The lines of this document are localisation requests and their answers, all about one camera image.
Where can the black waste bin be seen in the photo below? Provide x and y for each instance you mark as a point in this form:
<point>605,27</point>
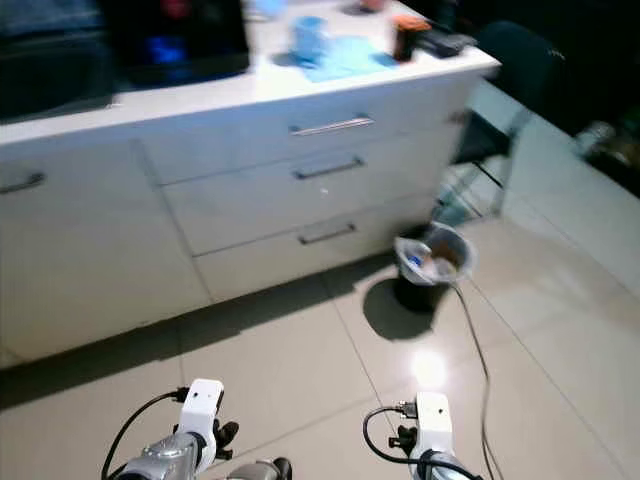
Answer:
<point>415,292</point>

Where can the white drawer counter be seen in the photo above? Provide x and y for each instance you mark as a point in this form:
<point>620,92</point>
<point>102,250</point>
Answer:
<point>260,230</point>

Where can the black chair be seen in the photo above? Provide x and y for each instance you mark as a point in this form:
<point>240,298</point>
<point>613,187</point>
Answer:
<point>520,60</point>

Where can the clear plastic bin liner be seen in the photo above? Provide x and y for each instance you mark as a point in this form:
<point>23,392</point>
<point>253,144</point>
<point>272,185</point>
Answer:
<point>406,256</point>

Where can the blue cloth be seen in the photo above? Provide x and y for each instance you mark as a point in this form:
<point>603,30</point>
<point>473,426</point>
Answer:
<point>355,60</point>

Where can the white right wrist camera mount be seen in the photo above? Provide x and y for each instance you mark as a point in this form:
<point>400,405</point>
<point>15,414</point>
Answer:
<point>433,420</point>

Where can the dark can with orange lid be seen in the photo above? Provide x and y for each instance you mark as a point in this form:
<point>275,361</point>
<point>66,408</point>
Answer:
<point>407,40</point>

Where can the dark glass cooktop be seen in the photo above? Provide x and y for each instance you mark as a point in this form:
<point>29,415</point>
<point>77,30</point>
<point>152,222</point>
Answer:
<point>55,80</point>

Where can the flat black device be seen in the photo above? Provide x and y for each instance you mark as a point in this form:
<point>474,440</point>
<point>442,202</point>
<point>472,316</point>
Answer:
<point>448,42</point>

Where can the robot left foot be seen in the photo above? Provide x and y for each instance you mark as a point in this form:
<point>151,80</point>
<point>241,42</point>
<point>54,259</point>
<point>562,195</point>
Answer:
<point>260,470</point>

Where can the black box appliance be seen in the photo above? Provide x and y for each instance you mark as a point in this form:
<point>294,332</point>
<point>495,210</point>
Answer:
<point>180,40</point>

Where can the blue cup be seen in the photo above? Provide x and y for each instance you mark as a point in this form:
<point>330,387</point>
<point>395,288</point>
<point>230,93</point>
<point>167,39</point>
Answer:
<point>310,38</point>

